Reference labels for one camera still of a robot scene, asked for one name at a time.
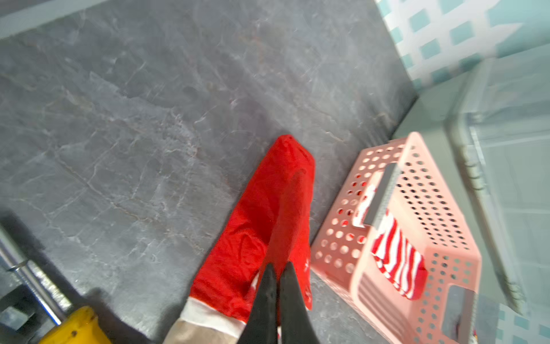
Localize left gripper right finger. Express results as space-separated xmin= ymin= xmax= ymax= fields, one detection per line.
xmin=279 ymin=262 xmax=320 ymax=344

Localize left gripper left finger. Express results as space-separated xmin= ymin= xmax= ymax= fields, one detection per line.
xmin=237 ymin=263 xmax=278 ymax=344

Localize red snowflake santa sock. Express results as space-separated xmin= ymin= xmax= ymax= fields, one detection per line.
xmin=164 ymin=135 xmax=315 ymax=343

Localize red white striped santa sock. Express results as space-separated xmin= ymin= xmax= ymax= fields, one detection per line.
xmin=370 ymin=210 xmax=428 ymax=300

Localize pink perforated plastic basket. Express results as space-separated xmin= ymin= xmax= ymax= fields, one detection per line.
xmin=311 ymin=132 xmax=482 ymax=343

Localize clear lidded storage box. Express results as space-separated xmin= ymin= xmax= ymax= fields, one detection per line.
xmin=394 ymin=45 xmax=549 ymax=320

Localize yellow handled screwdriver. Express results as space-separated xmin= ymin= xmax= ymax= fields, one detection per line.
xmin=1 ymin=228 xmax=111 ymax=344

